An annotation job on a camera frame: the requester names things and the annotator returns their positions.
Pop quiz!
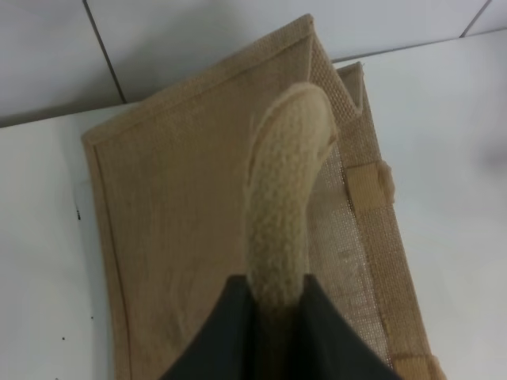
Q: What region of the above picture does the brown linen tote bag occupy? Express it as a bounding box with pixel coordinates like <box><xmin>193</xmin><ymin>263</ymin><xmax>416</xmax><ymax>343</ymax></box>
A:
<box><xmin>82</xmin><ymin>15</ymin><xmax>444</xmax><ymax>379</ymax></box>

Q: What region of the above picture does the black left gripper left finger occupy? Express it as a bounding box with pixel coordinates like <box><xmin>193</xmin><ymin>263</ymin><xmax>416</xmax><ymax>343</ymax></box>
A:
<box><xmin>161</xmin><ymin>275</ymin><xmax>272</xmax><ymax>379</ymax></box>

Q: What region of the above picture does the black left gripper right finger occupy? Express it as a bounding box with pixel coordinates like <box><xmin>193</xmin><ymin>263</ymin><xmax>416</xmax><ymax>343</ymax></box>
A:
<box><xmin>288</xmin><ymin>275</ymin><xmax>400</xmax><ymax>380</ymax></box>

